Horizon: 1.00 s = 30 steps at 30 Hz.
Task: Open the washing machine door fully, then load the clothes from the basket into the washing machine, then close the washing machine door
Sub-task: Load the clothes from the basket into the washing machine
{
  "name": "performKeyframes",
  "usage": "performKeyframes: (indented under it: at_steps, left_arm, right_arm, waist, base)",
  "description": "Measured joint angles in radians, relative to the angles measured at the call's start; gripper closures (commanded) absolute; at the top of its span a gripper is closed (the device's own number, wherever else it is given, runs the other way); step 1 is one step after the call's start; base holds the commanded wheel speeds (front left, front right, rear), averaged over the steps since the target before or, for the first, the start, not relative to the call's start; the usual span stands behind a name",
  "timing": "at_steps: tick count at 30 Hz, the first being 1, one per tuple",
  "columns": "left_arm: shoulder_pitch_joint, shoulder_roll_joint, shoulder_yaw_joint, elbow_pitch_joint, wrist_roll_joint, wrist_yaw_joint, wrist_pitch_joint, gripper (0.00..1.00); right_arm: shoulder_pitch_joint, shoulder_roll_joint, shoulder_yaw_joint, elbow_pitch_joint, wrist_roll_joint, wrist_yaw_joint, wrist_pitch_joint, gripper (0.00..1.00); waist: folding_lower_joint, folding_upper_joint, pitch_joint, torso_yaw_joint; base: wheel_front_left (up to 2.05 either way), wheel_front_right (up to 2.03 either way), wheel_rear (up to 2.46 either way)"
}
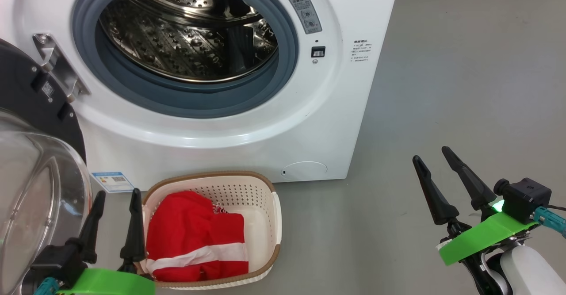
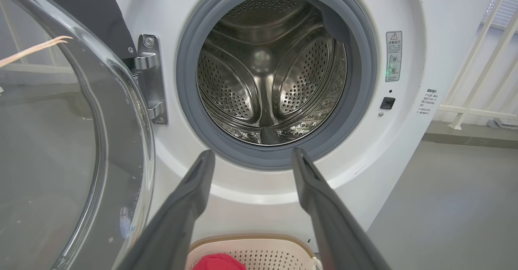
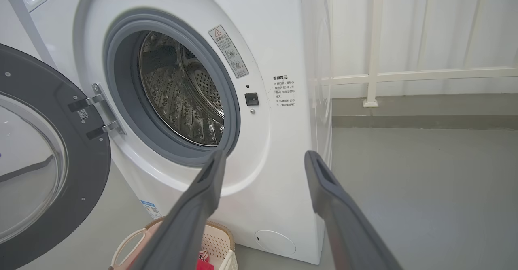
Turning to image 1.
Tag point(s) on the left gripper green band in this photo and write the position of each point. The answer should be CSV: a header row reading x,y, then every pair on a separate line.
x,y
115,284

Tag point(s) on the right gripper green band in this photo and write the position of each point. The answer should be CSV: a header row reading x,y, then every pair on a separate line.
x,y
482,237

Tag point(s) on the red garment with white stripe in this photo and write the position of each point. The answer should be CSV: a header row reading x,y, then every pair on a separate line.
x,y
185,228

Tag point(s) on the black round glass washer door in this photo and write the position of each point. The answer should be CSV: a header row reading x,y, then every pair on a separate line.
x,y
31,189

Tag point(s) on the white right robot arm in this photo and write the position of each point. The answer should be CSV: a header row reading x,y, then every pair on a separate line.
x,y
530,273

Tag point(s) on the cream laundry basket brown rim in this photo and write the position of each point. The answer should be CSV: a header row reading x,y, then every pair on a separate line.
x,y
261,224

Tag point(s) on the grey rubber door gasket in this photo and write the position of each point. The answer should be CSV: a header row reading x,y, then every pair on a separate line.
x,y
185,100

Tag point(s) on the metal door hinge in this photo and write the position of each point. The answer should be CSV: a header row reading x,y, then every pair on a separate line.
x,y
57,63

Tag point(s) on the white washing machine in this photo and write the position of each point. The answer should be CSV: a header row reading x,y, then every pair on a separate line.
x,y
265,127

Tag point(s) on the round white filter cover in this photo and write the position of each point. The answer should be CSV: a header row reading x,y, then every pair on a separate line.
x,y
305,170

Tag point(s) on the perforated steel washer drum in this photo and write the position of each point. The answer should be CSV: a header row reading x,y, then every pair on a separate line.
x,y
177,43

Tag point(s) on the grey warning sticker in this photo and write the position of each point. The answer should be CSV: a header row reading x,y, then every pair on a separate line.
x,y
304,12

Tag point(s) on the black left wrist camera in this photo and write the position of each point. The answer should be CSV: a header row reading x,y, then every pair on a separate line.
x,y
55,257

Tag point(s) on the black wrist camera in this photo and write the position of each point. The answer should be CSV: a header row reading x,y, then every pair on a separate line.
x,y
526,200
55,257

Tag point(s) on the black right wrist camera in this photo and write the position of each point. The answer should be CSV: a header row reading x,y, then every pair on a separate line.
x,y
526,200

